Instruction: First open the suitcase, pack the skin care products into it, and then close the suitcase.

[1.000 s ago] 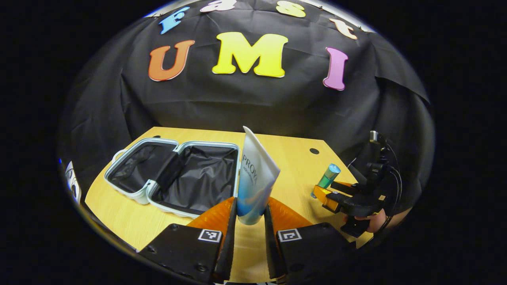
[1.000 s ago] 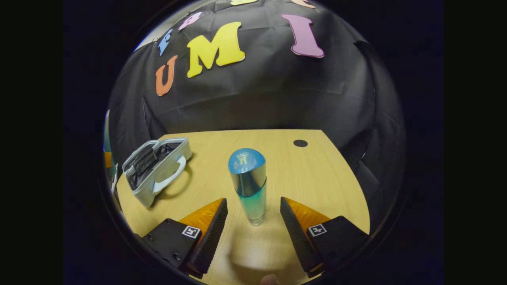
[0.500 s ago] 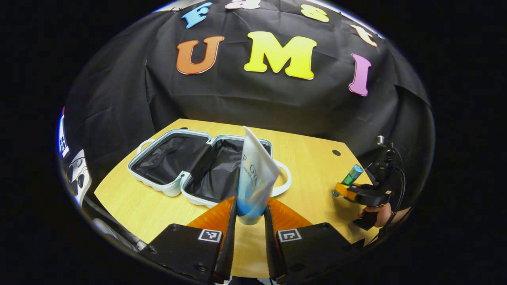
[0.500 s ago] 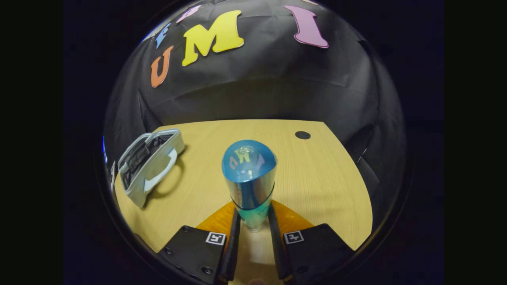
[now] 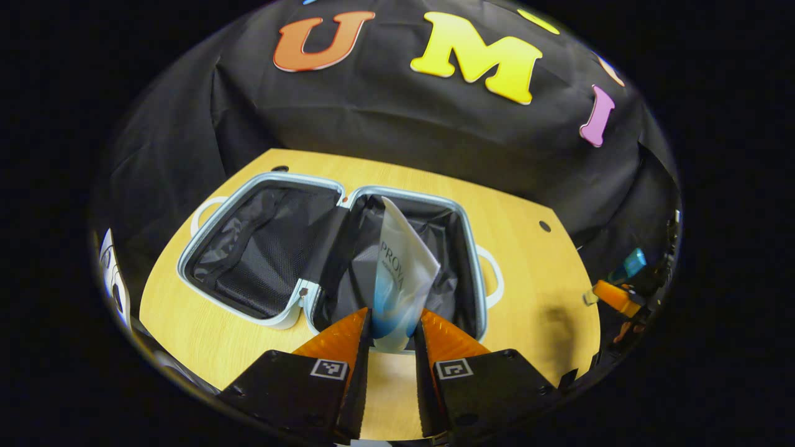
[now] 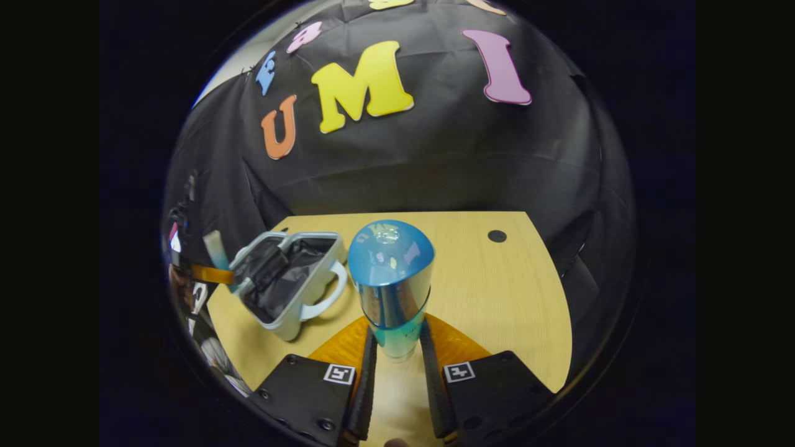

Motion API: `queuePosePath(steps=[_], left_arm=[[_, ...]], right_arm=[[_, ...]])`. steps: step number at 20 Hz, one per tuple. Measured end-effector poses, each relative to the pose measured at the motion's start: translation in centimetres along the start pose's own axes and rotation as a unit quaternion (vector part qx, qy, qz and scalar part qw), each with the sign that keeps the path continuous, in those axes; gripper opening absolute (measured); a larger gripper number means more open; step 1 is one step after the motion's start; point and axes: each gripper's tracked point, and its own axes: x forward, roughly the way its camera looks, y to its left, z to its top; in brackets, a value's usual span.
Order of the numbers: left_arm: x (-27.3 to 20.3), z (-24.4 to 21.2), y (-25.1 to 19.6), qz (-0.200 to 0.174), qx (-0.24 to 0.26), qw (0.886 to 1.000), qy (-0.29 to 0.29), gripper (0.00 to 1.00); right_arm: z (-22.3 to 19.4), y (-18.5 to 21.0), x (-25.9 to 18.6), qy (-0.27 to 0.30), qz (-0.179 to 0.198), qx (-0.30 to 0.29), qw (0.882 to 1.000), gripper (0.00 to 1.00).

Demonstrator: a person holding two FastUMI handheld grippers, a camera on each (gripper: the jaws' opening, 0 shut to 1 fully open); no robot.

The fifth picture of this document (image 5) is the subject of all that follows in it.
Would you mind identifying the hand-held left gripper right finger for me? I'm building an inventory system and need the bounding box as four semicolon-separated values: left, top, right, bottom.
413;309;563;438

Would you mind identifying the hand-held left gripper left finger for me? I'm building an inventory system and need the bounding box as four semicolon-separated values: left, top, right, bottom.
217;307;372;445

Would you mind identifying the blue capped bottle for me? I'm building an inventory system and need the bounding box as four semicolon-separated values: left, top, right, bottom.
607;248;647;285

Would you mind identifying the light blue suitcase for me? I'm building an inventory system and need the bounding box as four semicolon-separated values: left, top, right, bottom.
177;172;505;342

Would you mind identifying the white printed board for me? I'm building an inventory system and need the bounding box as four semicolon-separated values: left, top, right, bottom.
98;228;131;327

